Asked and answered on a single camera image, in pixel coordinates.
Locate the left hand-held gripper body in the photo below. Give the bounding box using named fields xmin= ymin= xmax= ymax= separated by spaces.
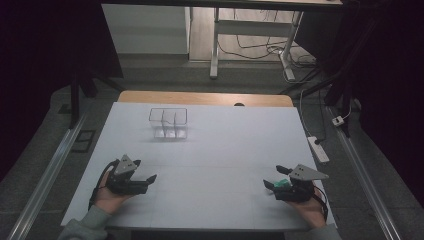
xmin=105 ymin=154 xmax=149 ymax=196

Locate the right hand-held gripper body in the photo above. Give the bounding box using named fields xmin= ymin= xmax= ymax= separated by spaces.
xmin=273 ymin=164 xmax=330 ymax=204

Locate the green bottle with white cap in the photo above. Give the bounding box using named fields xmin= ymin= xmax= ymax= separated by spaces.
xmin=272 ymin=178 xmax=292 ymax=191

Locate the clear plastic compartment box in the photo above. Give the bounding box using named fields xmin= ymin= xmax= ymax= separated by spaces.
xmin=148 ymin=107 xmax=189 ymax=140

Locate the person's right hand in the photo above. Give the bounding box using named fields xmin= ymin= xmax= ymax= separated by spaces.
xmin=285 ymin=189 xmax=330 ymax=230

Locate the person's left hand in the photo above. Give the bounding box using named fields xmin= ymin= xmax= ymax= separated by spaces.
xmin=94 ymin=169 xmax=133 ymax=215

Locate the white power strip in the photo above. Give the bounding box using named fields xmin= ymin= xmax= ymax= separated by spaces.
xmin=306 ymin=135 xmax=331 ymax=164

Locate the black floor plate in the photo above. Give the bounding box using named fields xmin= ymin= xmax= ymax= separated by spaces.
xmin=71 ymin=129 xmax=97 ymax=154

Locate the white table cover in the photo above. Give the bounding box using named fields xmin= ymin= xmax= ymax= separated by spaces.
xmin=60 ymin=101 xmax=336 ymax=232

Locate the small white adapter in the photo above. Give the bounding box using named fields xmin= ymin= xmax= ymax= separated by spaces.
xmin=331 ymin=101 xmax=354 ymax=128

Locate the black metal stand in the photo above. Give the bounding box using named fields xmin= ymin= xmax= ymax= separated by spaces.
xmin=67 ymin=68 xmax=127 ymax=130
xmin=279 ymin=16 xmax=383 ymax=138

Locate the wooden table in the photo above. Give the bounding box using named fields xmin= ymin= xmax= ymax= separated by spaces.
xmin=117 ymin=90 xmax=294 ymax=108

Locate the dark curtain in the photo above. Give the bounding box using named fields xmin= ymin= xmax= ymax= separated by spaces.
xmin=0 ymin=0 xmax=124 ymax=183
xmin=341 ymin=0 xmax=424 ymax=209

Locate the white cabinet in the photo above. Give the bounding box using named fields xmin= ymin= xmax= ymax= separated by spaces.
xmin=101 ymin=3 xmax=193 ymax=56

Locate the white-legged desk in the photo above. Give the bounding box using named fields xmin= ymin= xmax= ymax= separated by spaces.
xmin=101 ymin=0 xmax=344 ymax=82

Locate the right hand-held gripper black cable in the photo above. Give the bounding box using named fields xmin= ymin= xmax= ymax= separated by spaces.
xmin=312 ymin=184 xmax=330 ymax=224

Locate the hand-held gripper black cable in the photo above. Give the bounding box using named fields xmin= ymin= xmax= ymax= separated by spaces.
xmin=87 ymin=159 xmax=120 ymax=211
xmin=312 ymin=184 xmax=330 ymax=224

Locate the left hand-held gripper black cable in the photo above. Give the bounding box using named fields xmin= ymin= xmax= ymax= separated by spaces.
xmin=87 ymin=159 xmax=120 ymax=211

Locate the black plug with cable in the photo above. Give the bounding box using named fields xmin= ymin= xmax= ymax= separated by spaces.
xmin=313 ymin=89 xmax=329 ymax=146

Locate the metal floor rail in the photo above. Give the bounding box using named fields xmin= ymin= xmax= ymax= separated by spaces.
xmin=6 ymin=112 xmax=88 ymax=240
xmin=327 ymin=105 xmax=403 ymax=240

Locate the black floor cable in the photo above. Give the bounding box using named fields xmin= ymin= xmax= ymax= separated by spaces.
xmin=218 ymin=9 xmax=292 ymax=61

